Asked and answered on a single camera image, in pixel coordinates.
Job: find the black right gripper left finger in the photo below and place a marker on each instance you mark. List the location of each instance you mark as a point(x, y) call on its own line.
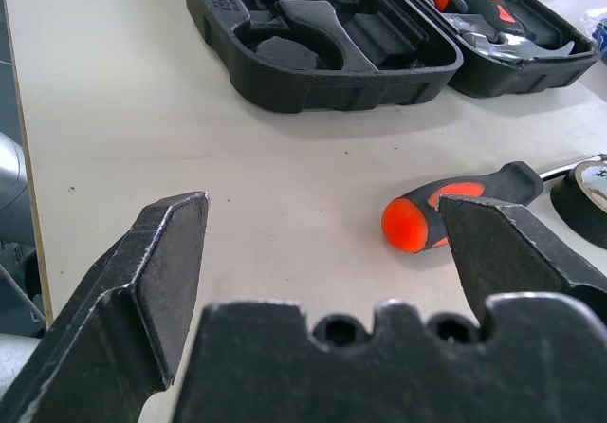
point(118, 299)

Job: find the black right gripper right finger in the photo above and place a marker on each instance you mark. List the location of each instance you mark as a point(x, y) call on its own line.
point(512, 252)

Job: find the black tool case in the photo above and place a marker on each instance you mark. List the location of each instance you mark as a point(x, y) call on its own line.
point(332, 81)

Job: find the black electrical tape roll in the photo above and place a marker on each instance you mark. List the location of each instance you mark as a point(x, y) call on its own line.
point(576, 205)

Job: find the silver robot body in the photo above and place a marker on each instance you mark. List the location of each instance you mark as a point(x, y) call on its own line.
point(12, 181)

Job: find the blue plastic bag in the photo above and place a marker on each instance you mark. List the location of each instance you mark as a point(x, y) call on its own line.
point(598, 29)

